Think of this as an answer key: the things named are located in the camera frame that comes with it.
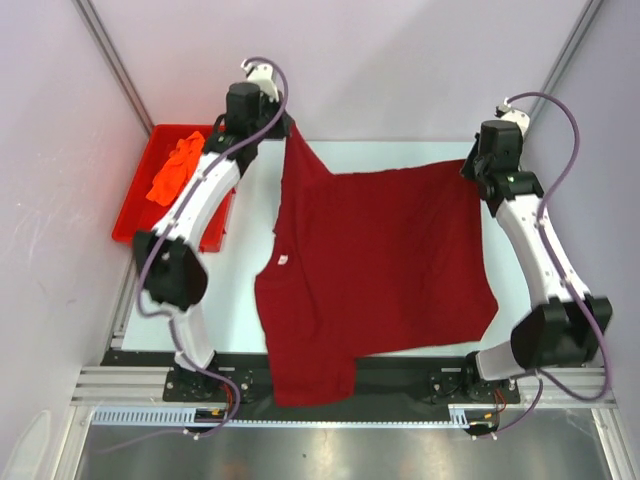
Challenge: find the slotted grey cable duct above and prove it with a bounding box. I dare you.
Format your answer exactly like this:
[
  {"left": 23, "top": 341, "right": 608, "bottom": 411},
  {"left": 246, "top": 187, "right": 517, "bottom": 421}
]
[{"left": 92, "top": 405, "right": 499, "bottom": 430}]

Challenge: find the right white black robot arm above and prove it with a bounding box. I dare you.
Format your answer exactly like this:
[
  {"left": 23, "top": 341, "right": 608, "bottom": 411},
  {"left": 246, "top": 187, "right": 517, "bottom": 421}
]
[{"left": 461, "top": 119, "right": 613, "bottom": 401}]

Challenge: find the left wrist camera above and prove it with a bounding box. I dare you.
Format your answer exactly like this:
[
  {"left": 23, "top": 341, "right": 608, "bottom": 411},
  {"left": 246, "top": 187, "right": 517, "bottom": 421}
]
[{"left": 241, "top": 59, "right": 280, "bottom": 102}]

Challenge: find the dark red t shirt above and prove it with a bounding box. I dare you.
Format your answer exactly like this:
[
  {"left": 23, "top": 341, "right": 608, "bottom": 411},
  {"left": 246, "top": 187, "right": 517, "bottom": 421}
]
[{"left": 255, "top": 130, "right": 498, "bottom": 407}]

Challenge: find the orange t shirt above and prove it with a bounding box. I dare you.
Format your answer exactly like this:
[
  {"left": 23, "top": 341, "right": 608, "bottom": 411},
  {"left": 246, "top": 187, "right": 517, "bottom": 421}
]
[{"left": 145, "top": 131, "right": 205, "bottom": 207}]

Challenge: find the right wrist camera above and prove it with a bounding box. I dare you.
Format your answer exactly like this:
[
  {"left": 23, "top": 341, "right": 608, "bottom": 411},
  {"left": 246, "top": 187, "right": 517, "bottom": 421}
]
[{"left": 495, "top": 99, "right": 531, "bottom": 136}]

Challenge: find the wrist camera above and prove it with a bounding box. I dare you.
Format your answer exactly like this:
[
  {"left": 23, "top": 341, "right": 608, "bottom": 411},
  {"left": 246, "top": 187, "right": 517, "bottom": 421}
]
[
  {"left": 241, "top": 59, "right": 280, "bottom": 102},
  {"left": 495, "top": 99, "right": 531, "bottom": 136}
]

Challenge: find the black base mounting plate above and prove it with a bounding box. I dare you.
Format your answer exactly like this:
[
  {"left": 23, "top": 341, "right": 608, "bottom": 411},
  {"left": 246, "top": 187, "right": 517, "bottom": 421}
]
[{"left": 99, "top": 350, "right": 521, "bottom": 422}]

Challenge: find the left corner aluminium post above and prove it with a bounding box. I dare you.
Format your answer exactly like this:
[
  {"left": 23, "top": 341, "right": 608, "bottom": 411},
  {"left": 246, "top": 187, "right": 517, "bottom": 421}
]
[{"left": 72, "top": 0, "right": 154, "bottom": 136}]

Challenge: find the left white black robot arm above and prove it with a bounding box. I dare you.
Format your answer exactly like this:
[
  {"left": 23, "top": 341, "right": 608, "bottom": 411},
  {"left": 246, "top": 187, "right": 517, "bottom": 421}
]
[{"left": 133, "top": 81, "right": 291, "bottom": 400}]

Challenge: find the red plastic bin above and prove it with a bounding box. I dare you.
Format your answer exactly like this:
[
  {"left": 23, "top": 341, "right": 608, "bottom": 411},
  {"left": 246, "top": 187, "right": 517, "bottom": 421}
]
[{"left": 111, "top": 124, "right": 235, "bottom": 253}]

